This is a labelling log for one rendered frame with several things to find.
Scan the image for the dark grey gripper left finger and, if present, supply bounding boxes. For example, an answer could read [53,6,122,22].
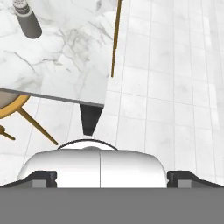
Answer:
[0,170,59,189]

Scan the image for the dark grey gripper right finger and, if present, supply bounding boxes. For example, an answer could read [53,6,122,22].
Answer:
[166,170,224,189]

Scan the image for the white marble dining counter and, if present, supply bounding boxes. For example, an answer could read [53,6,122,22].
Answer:
[0,0,131,137]

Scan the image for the grey cylindrical shaker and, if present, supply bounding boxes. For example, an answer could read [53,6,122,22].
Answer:
[11,0,43,40]

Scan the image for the white rounded dome object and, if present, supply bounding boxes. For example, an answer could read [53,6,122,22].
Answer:
[17,138,170,189]

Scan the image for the stool with golden legs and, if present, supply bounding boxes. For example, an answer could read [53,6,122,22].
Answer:
[0,90,60,146]

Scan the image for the thin golden stool leg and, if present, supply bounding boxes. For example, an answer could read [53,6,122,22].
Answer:
[110,0,123,79]

